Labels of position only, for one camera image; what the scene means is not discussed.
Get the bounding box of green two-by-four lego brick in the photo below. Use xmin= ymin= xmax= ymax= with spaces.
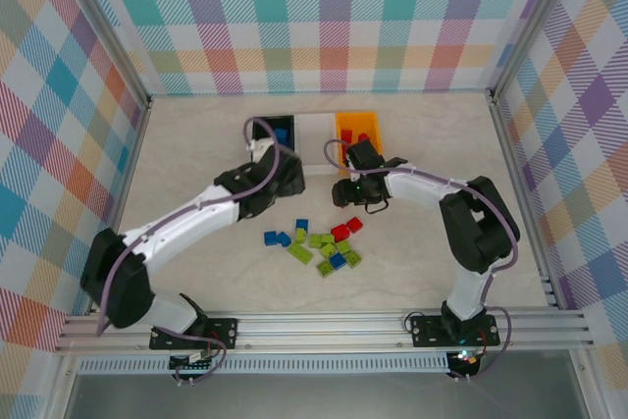
xmin=287 ymin=241 xmax=316 ymax=265

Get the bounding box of white plastic bin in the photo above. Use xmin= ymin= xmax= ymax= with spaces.
xmin=293 ymin=113 xmax=340 ymax=179

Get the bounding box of thin black cable loop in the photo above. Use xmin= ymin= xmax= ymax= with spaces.
xmin=361 ymin=196 xmax=392 ymax=217

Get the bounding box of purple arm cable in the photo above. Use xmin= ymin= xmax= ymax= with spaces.
xmin=323 ymin=138 xmax=520 ymax=381
xmin=96 ymin=116 xmax=284 ymax=387

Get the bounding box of aluminium side rail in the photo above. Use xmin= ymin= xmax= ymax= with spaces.
xmin=85 ymin=94 xmax=154 ymax=317
xmin=489 ymin=89 xmax=561 ymax=310

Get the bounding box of wide aluminium mounting rail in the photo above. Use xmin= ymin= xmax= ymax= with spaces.
xmin=52 ymin=307 xmax=596 ymax=355

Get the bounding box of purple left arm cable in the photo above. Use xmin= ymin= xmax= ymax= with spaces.
xmin=96 ymin=116 xmax=284 ymax=387

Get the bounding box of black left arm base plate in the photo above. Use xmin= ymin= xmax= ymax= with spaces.
xmin=148 ymin=316 xmax=240 ymax=352

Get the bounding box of grey metal sheet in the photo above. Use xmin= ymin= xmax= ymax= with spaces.
xmin=63 ymin=372 xmax=590 ymax=419

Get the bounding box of slotted grey cable duct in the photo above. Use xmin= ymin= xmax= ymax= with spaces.
xmin=77 ymin=353 xmax=451 ymax=375

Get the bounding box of aluminium corner post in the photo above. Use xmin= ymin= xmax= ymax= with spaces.
xmin=488 ymin=0 xmax=590 ymax=104
xmin=57 ymin=0 xmax=154 ymax=111

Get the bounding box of black plastic bin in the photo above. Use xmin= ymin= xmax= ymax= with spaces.
xmin=248 ymin=114 xmax=301 ymax=165

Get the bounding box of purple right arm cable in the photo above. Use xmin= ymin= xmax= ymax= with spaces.
xmin=323 ymin=138 xmax=520 ymax=381

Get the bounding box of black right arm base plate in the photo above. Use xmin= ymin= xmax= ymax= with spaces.
xmin=408 ymin=313 xmax=502 ymax=347

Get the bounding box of orange plastic bin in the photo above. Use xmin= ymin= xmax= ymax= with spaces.
xmin=335 ymin=111 xmax=387 ymax=177

